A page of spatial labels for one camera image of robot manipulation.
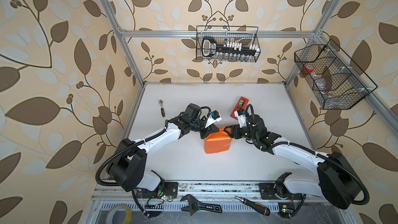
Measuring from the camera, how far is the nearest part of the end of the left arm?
629mm

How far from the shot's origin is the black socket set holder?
2.74 feet

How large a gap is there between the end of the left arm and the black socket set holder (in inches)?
13.9
